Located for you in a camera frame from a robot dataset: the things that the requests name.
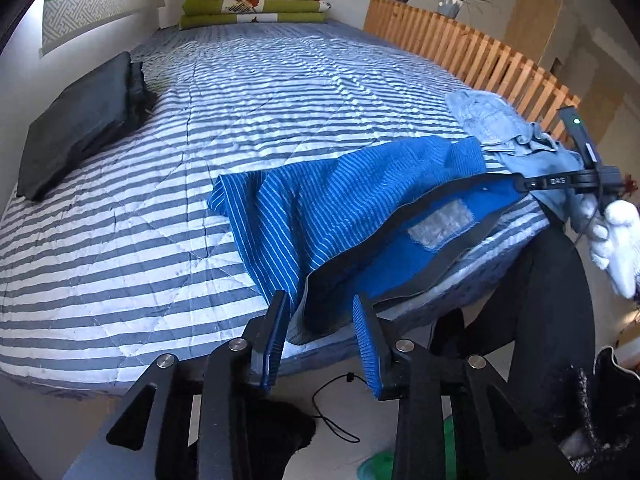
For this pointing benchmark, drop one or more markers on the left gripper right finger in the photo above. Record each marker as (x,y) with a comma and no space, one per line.
(379,364)

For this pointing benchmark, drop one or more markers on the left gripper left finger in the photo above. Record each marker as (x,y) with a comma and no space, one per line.
(269,343)

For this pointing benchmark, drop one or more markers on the blue striped shorts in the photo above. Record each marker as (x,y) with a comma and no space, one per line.
(383,223)

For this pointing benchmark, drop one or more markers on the white gloved right hand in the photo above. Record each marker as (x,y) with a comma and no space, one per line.
(614,242)

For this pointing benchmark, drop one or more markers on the light blue denim jacket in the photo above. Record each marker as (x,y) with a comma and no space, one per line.
(522,147)

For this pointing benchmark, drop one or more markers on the black trouser leg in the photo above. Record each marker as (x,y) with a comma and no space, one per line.
(543,306)

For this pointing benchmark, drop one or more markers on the blue white striped bedspread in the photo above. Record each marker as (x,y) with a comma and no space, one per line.
(123,261)

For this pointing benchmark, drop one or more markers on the wooden door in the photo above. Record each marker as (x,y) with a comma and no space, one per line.
(531,25)

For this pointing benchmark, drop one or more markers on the folded black garment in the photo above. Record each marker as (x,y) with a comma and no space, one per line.
(96,110)

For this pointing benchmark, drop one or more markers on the green folded blanket lower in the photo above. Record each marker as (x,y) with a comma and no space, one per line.
(196,21)

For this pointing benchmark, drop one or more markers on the green folded blanket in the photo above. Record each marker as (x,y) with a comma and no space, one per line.
(196,21)
(213,7)

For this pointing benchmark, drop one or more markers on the green folded blanket upper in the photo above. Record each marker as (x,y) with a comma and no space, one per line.
(213,7)

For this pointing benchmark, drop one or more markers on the wooden slatted bed rail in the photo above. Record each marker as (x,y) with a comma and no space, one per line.
(478,60)

